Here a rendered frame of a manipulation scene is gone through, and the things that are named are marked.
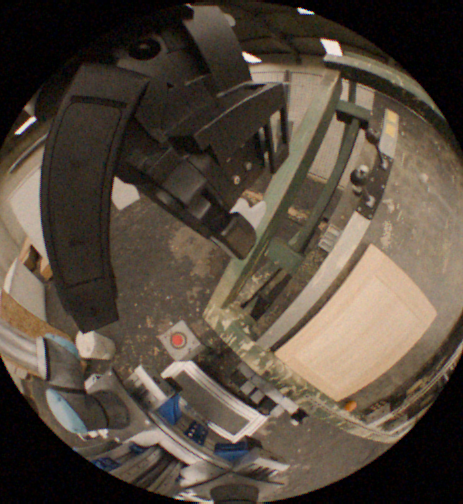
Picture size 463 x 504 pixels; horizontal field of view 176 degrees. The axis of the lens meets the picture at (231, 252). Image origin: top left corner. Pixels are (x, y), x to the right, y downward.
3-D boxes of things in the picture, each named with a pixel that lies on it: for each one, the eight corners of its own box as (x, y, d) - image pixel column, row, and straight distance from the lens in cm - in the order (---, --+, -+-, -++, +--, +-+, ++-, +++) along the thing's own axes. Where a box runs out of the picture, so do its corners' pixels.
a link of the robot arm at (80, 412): (87, 426, 63) (55, 427, 57) (73, 387, 61) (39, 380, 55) (113, 433, 54) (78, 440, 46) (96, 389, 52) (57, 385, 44)
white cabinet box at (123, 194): (114, 203, 448) (87, 131, 427) (132, 193, 456) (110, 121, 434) (119, 210, 392) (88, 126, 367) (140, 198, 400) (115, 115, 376)
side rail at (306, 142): (226, 292, 70) (209, 299, 63) (331, 86, 88) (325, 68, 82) (235, 300, 69) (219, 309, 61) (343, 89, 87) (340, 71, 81)
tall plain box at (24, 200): (73, 259, 355) (25, 186, 324) (94, 241, 341) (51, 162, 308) (78, 290, 283) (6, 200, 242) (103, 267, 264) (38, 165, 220)
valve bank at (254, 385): (219, 372, 92) (215, 377, 69) (238, 355, 92) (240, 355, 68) (282, 424, 106) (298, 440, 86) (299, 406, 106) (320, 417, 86)
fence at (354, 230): (259, 337, 62) (255, 342, 59) (384, 115, 70) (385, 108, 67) (269, 345, 62) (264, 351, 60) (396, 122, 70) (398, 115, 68)
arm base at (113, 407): (116, 433, 68) (97, 439, 62) (90, 398, 71) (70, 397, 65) (138, 419, 58) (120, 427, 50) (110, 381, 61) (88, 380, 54)
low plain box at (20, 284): (34, 301, 442) (6, 275, 420) (46, 285, 405) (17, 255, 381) (37, 340, 378) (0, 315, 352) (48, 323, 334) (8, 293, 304)
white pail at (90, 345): (95, 344, 217) (65, 333, 188) (110, 330, 203) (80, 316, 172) (106, 366, 203) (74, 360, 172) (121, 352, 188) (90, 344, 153)
